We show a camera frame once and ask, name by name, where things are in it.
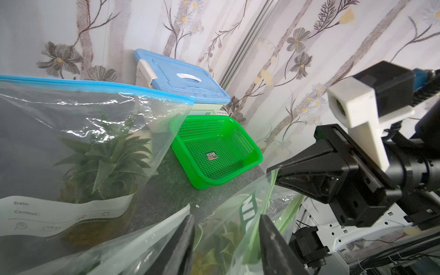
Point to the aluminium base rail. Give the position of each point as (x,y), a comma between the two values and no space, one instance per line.
(322,235)

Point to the green zip bag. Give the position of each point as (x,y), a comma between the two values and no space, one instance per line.
(260,197)

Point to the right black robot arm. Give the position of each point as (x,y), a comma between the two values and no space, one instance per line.
(415,162)

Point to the green plastic basket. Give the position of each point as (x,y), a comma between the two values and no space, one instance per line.
(213,150)

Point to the blue lid storage box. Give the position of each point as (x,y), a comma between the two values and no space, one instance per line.
(169,75)

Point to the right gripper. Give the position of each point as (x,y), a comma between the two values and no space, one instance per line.
(336,171)

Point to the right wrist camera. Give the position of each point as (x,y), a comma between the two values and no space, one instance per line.
(371,101)

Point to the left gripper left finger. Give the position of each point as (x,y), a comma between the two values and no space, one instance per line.
(175,258)

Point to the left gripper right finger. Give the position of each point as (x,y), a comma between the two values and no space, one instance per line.
(277,257)

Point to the rear blue zip bag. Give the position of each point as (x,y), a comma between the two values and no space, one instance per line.
(36,113)

